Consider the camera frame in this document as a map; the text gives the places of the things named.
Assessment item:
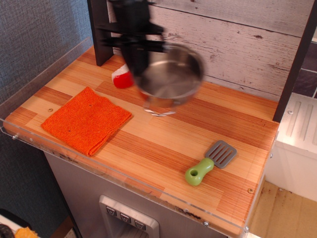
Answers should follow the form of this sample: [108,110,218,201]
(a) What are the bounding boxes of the red white cheese wedge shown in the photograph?
[111,64,134,89]

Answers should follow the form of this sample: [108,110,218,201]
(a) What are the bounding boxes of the silver dispenser panel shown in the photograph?
[99,195,160,238]

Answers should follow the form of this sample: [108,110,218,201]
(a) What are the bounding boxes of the clear acrylic edge guard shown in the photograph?
[0,38,278,238]

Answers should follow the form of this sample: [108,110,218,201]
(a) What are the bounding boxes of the grey spatula green handle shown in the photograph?
[185,140,237,186]

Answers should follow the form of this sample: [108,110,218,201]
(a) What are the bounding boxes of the stainless steel pot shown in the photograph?
[134,43,204,117]

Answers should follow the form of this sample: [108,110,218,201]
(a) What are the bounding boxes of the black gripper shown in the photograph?
[97,0,165,76]

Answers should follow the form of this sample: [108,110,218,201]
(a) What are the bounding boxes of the dark upright post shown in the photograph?
[87,0,113,66]
[273,0,317,122]

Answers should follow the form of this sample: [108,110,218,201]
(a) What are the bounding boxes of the white toy sink unit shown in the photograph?
[265,93,317,201]

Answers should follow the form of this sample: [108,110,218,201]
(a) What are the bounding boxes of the silver toy fridge cabinet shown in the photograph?
[44,151,238,238]

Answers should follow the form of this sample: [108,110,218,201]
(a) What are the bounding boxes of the dark right upright post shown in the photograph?
[273,0,317,122]

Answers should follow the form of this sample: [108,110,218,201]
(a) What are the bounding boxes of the orange knitted towel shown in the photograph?
[41,87,133,156]

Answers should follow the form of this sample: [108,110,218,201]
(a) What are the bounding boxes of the dark left upright post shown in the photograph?
[87,0,113,66]

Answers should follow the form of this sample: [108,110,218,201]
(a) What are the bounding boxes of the yellow black object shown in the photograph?
[0,224,39,238]

